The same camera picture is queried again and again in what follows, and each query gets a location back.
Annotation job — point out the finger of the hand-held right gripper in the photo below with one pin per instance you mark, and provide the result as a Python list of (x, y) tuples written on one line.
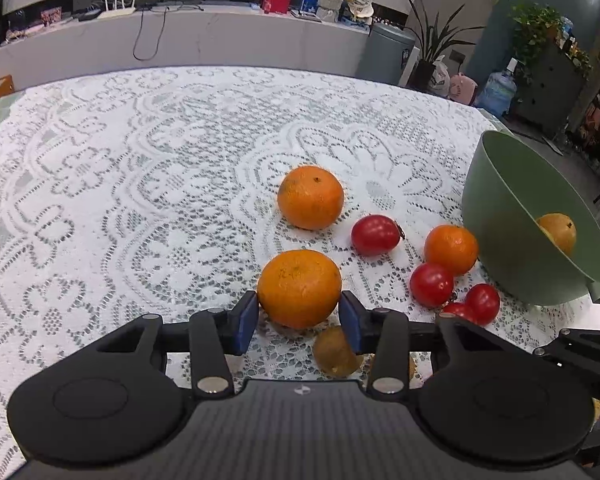
[(580, 355)]

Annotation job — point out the wall socket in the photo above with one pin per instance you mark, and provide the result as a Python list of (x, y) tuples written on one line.
[(457, 56)]

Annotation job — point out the white router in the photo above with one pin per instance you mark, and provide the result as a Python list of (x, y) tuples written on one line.
[(116, 11)]

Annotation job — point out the brown kiwi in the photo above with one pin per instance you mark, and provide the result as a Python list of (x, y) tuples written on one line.
[(332, 355)]

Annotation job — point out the white lace tablecloth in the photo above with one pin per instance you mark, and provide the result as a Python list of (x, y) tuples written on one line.
[(130, 185)]

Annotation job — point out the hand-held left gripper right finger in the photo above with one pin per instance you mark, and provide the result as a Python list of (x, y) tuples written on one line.
[(350, 325)]

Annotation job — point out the white plastic bag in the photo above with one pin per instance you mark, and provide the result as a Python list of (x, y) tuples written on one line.
[(440, 80)]

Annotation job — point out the green bowl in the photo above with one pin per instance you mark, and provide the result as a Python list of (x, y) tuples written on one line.
[(510, 185)]

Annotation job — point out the small orange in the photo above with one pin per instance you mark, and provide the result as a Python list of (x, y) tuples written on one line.
[(451, 250)]

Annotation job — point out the white low cabinet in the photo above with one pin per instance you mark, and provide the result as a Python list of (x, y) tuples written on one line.
[(230, 35)]

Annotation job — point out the red box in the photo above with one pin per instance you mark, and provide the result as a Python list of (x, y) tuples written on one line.
[(274, 2)]

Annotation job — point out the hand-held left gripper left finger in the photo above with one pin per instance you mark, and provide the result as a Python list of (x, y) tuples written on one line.
[(245, 322)]

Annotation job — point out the blue water bottle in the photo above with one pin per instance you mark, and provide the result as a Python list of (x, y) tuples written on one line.
[(497, 92)]

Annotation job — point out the red tomato with stem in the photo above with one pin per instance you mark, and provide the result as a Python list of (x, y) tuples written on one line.
[(375, 235)]

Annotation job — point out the yellow-brown pear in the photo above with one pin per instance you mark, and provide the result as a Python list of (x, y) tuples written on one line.
[(560, 232)]

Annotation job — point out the large orange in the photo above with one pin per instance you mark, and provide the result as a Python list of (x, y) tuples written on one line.
[(310, 197), (299, 288)]

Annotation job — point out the potted plant with long leaves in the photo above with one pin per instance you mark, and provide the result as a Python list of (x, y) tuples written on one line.
[(422, 77)]

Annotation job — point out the grey trash bin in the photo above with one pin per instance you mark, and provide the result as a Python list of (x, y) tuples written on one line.
[(385, 55)]

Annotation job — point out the grey cabinet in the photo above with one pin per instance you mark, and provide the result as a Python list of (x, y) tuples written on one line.
[(550, 90)]

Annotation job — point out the leafy green plant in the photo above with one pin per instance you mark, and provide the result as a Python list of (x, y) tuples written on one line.
[(532, 27)]

